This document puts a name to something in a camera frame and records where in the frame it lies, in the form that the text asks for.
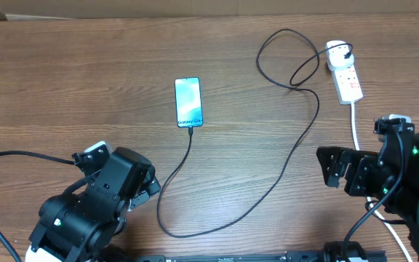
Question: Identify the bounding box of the black USB charging cable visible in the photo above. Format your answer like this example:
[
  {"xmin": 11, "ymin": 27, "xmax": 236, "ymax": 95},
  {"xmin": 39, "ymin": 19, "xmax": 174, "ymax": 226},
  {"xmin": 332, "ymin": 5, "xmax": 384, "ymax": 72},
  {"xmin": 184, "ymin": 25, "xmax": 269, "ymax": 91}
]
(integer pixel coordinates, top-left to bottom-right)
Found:
[{"xmin": 156, "ymin": 28, "xmax": 354, "ymax": 239}]

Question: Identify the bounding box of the blue Galaxy smartphone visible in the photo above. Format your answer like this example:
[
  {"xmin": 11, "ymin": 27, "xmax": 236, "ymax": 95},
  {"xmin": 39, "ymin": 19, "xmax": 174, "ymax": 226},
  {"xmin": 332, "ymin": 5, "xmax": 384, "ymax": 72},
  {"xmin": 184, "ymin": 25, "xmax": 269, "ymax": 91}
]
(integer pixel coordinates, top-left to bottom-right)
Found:
[{"xmin": 175, "ymin": 77, "xmax": 204, "ymax": 128}]

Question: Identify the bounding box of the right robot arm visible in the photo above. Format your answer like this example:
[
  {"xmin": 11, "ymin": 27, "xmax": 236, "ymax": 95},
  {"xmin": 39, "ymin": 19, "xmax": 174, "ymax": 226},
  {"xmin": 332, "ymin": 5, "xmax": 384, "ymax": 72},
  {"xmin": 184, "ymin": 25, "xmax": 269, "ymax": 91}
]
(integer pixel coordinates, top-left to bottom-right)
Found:
[{"xmin": 316, "ymin": 131, "xmax": 419, "ymax": 258}]

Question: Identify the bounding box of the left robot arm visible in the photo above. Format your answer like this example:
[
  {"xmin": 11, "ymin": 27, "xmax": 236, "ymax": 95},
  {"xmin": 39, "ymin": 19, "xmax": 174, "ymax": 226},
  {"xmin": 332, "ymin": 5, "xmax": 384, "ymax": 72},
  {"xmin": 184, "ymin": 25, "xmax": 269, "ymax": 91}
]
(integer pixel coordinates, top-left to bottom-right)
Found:
[{"xmin": 25, "ymin": 141, "xmax": 160, "ymax": 261}]

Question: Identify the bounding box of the white charger plug adapter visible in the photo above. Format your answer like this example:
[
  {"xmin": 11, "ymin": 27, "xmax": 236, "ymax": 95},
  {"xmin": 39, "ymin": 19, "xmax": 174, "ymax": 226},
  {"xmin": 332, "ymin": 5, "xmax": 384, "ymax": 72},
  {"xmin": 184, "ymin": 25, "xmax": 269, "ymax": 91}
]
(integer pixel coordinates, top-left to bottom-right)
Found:
[{"xmin": 325, "ymin": 40, "xmax": 354, "ymax": 71}]

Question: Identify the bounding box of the white power strip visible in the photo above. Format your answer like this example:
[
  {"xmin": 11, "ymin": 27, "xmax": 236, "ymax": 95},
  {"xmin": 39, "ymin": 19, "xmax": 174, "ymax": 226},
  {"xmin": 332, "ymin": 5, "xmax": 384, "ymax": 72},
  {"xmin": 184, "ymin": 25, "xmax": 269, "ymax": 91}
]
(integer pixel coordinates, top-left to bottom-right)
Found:
[{"xmin": 332, "ymin": 65, "xmax": 364, "ymax": 105}]

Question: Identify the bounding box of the white power strip cord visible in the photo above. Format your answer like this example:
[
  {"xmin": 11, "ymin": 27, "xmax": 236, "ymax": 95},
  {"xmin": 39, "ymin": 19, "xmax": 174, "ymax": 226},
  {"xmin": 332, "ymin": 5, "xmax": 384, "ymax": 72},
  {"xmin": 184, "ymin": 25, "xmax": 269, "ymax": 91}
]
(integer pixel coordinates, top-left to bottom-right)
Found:
[{"xmin": 350, "ymin": 101, "xmax": 413, "ymax": 262}]

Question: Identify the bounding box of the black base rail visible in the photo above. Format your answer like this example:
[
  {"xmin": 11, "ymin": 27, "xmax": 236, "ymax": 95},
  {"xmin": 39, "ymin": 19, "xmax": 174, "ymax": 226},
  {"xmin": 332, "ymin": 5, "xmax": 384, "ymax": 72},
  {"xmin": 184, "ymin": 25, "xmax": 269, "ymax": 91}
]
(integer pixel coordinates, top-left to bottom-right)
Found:
[{"xmin": 100, "ymin": 239, "xmax": 387, "ymax": 262}]

